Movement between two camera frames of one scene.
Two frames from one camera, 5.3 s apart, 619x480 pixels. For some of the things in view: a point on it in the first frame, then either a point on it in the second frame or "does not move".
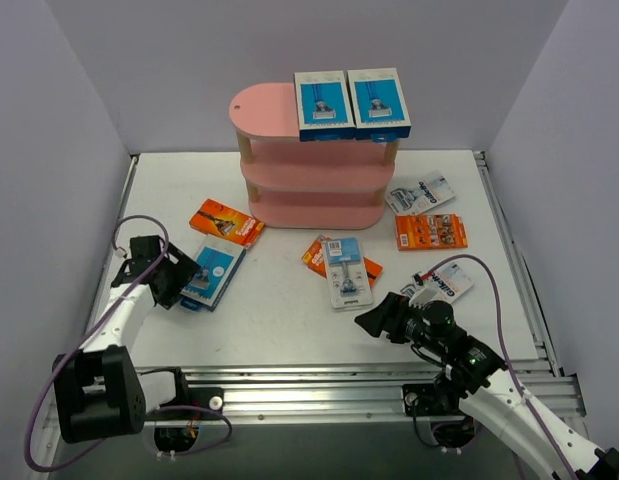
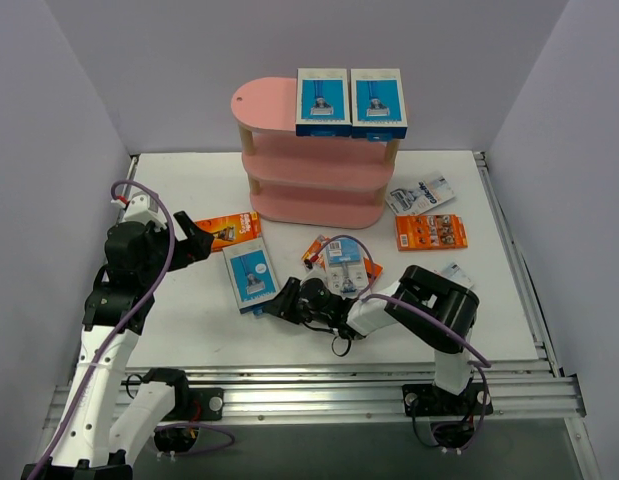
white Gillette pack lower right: (453, 281) does not move
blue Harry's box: (220, 259) to (251, 275)
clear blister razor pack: (347, 273) does not move
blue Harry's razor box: (378, 104) does not move
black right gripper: (398, 319) to (295, 301)
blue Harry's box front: (324, 107) does not move
